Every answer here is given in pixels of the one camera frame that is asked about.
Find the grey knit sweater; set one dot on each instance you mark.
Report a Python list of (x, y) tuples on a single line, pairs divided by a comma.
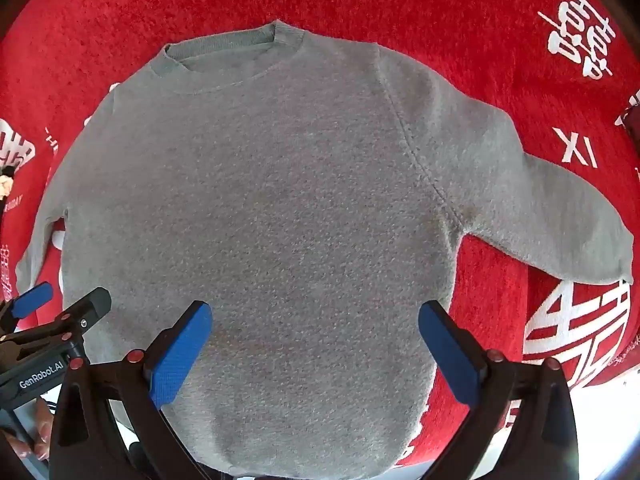
[(300, 200)]

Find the person's left hand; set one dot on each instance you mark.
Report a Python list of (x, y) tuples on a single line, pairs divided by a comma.
[(44, 432)]

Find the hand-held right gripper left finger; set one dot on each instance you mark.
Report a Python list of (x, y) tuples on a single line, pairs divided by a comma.
[(179, 357)]

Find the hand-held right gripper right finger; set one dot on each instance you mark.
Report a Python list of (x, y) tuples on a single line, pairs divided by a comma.
[(450, 357)]

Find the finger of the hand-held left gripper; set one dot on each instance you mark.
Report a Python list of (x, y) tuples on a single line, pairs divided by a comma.
[(31, 299), (89, 307)]

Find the red printed blanket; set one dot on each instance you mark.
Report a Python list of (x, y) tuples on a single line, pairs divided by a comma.
[(450, 15)]

